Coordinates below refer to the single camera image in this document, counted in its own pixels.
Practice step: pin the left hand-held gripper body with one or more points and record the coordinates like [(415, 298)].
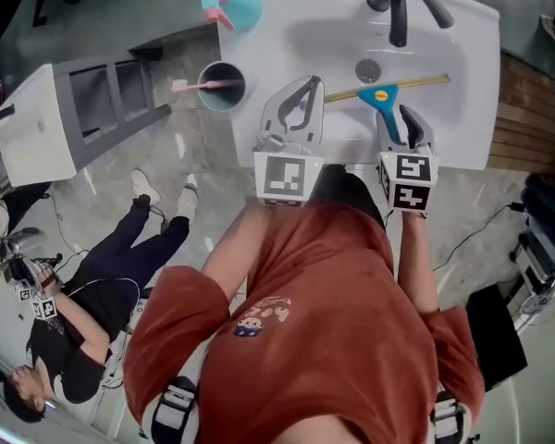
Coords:
[(289, 174)]

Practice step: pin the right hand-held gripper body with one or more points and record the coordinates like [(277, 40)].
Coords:
[(411, 183)]

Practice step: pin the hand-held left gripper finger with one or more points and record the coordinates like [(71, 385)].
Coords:
[(315, 102), (296, 95)]

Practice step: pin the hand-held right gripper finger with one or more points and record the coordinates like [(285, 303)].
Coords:
[(384, 130), (418, 130)]

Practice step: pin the blue yellow squeegee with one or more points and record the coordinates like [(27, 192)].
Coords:
[(383, 97)]

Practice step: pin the person's right forearm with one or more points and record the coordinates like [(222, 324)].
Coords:
[(418, 262)]

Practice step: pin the person's left forearm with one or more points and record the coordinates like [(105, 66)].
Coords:
[(233, 252)]

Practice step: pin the white washbasin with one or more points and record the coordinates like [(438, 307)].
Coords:
[(444, 123)]

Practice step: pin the person's dark trousers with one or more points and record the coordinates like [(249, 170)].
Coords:
[(347, 190)]

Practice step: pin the metal sink drain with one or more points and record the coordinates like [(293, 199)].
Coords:
[(367, 70)]

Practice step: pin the grey blue cup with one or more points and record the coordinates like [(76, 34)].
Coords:
[(210, 97)]

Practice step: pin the pink toothbrush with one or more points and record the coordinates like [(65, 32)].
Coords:
[(199, 86)]

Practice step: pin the teal spray bottle pink trigger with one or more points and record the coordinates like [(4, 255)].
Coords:
[(242, 3)]

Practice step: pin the wooden slat panel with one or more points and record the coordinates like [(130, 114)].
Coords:
[(527, 123)]

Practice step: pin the dark grey faucet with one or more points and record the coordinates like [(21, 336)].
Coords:
[(398, 12)]

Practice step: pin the black bag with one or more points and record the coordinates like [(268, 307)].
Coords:
[(548, 211)]

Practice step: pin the person's orange shirt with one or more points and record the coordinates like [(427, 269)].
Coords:
[(333, 340)]

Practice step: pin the black flat box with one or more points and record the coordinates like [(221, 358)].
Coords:
[(495, 336)]

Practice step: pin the white grey shelf cabinet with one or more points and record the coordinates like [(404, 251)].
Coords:
[(37, 127)]

